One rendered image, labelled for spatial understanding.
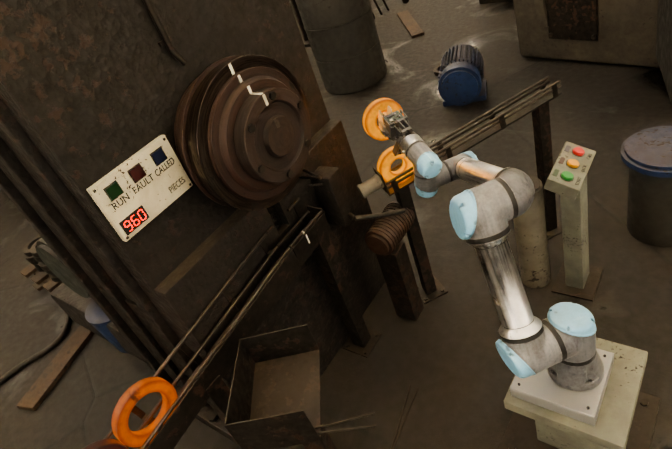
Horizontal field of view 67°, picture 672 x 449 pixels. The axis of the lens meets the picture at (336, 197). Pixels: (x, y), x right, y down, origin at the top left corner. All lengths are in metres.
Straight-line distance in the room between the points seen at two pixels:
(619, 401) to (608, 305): 0.67
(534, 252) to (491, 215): 0.90
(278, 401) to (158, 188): 0.68
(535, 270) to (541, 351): 0.83
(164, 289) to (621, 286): 1.75
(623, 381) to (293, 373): 0.94
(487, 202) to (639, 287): 1.18
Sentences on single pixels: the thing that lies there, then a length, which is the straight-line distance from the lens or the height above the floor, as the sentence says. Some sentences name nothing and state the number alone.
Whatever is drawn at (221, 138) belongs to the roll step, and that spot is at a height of 1.20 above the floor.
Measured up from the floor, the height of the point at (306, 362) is 0.61.
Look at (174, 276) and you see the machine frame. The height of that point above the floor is 0.87.
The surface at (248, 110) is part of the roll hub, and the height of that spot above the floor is 1.24.
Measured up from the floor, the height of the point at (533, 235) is 0.31.
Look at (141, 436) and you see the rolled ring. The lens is 1.61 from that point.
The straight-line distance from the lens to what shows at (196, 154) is 1.46.
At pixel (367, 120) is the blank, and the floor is 0.94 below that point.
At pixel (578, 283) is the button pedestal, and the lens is 2.33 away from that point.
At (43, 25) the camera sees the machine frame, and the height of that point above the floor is 1.61.
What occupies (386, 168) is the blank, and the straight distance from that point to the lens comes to 1.93.
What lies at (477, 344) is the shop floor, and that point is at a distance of 2.20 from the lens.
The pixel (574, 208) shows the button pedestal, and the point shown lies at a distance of 2.05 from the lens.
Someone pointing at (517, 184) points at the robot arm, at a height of 0.94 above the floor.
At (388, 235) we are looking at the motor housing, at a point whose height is 0.51.
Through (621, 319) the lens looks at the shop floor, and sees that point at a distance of 2.27.
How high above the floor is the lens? 1.76
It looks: 34 degrees down
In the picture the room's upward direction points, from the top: 21 degrees counter-clockwise
